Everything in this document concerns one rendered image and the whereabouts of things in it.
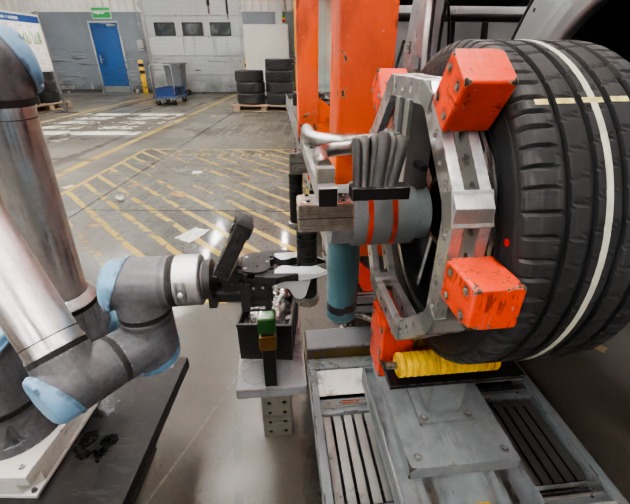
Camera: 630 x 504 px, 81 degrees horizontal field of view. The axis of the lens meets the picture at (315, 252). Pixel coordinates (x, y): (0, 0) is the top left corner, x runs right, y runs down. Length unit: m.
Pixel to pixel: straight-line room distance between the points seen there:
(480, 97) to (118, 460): 1.06
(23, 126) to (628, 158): 0.99
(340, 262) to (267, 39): 11.07
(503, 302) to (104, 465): 0.95
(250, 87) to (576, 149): 8.78
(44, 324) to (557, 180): 0.76
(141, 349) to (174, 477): 0.75
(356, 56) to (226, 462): 1.29
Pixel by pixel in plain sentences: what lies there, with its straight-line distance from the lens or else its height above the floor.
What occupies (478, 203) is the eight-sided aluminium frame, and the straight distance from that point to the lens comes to 0.58.
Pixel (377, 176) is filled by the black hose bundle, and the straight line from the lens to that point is 0.57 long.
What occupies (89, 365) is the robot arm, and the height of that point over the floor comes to 0.73.
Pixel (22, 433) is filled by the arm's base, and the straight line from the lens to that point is 1.12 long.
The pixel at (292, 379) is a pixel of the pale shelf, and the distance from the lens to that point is 0.96.
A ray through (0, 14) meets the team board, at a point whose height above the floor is 1.80.
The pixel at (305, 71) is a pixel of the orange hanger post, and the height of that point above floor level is 1.05.
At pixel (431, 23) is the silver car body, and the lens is 2.09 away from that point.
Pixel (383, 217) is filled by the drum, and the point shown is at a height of 0.87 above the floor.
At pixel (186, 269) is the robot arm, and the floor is 0.84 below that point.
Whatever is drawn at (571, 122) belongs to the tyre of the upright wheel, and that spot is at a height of 1.07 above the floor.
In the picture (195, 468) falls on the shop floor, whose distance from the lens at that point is 1.40.
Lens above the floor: 1.15
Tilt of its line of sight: 28 degrees down
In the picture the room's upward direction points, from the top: straight up
